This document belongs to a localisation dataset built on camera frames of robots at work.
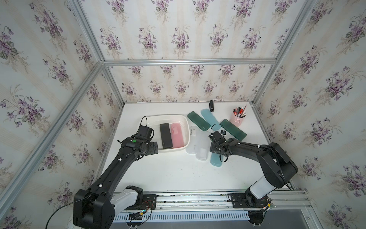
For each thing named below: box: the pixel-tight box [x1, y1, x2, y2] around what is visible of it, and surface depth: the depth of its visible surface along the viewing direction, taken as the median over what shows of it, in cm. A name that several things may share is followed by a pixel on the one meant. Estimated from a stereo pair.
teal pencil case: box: [210, 152, 223, 167], surface depth 87 cm
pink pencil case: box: [170, 122, 185, 149], surface depth 101 cm
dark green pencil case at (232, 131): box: [220, 118, 248, 141], surface depth 103 cm
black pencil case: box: [159, 122, 173, 150], surface depth 100 cm
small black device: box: [208, 100, 214, 113], surface depth 117 cm
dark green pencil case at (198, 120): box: [187, 111, 211, 132], surface depth 110 cm
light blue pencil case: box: [200, 108, 222, 132], surface depth 113 cm
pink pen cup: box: [229, 103, 248, 127], surface depth 101 cm
